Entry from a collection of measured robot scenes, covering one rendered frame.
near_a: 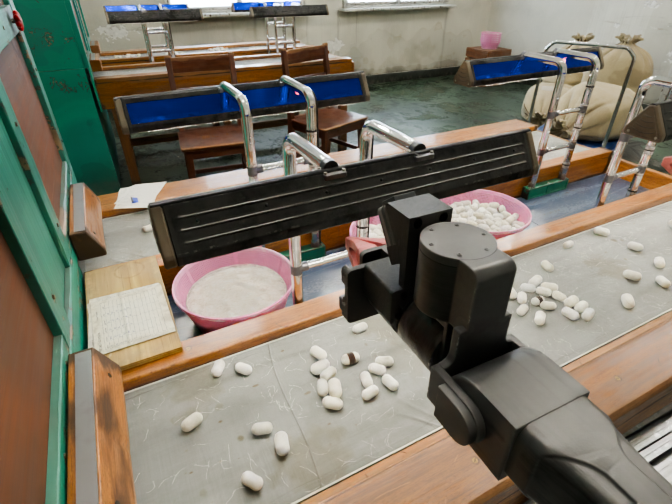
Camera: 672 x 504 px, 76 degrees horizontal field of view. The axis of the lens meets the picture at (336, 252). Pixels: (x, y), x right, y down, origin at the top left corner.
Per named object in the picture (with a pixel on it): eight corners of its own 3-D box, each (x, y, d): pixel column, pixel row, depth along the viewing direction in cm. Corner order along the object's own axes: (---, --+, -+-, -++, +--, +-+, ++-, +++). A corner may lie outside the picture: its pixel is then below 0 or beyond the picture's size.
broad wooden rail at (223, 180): (528, 165, 199) (538, 125, 189) (100, 269, 130) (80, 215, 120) (508, 156, 208) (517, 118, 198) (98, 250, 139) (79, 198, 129)
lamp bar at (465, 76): (603, 69, 153) (610, 47, 149) (469, 88, 129) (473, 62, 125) (583, 66, 159) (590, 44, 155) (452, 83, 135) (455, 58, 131)
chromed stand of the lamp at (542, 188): (566, 188, 155) (609, 54, 131) (526, 200, 148) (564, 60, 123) (525, 170, 169) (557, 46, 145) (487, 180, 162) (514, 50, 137)
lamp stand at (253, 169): (326, 257, 118) (323, 88, 94) (256, 277, 110) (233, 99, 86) (299, 227, 132) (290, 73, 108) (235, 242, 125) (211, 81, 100)
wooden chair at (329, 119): (325, 194, 305) (323, 56, 255) (287, 177, 330) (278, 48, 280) (366, 177, 331) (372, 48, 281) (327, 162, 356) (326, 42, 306)
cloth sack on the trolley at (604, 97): (645, 138, 342) (665, 88, 321) (582, 152, 314) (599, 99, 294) (583, 119, 384) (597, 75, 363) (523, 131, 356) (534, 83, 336)
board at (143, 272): (183, 351, 77) (182, 346, 76) (91, 381, 71) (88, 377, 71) (156, 259, 102) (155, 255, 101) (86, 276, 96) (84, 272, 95)
